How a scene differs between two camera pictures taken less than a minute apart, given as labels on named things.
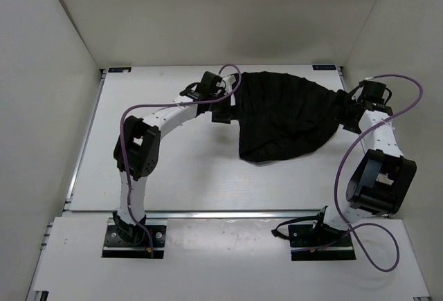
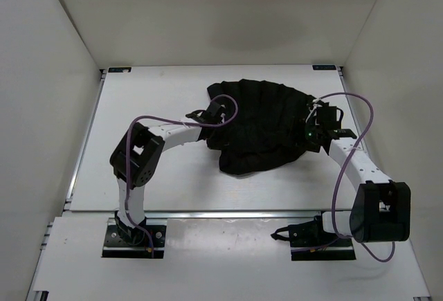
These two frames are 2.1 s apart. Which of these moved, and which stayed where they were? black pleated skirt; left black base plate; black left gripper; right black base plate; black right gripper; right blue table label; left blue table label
Moved: black left gripper; black right gripper; black pleated skirt
Stayed: right blue table label; left black base plate; right black base plate; left blue table label
